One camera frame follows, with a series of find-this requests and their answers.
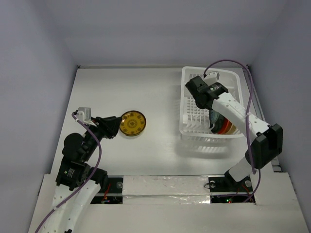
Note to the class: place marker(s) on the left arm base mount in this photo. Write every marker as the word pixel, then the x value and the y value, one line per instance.
pixel 112 194

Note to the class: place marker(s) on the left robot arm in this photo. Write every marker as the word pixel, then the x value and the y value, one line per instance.
pixel 79 177

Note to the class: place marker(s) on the blue patterned plate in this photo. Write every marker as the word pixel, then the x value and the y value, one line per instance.
pixel 217 121

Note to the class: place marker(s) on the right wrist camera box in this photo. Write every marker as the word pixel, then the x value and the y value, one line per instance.
pixel 212 76

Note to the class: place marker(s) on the tan plate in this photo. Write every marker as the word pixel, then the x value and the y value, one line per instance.
pixel 234 130

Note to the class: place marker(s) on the silver foil strip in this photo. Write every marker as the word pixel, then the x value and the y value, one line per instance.
pixel 165 190

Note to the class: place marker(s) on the white plastic dish rack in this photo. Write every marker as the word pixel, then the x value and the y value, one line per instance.
pixel 194 122

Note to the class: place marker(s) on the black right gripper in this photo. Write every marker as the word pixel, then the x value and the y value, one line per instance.
pixel 194 85

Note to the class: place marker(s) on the yellow patterned plate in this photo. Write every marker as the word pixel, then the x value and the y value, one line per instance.
pixel 133 123

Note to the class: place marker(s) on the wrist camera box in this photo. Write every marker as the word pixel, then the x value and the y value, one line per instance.
pixel 212 76
pixel 83 114

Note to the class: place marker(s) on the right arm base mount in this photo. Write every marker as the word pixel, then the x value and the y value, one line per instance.
pixel 225 189

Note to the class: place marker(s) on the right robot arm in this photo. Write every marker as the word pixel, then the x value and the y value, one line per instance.
pixel 264 141

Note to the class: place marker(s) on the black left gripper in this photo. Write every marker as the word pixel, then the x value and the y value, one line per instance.
pixel 109 125

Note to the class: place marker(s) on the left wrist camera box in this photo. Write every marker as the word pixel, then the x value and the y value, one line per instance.
pixel 83 114

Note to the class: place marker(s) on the orange plate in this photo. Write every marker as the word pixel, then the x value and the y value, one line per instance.
pixel 227 127

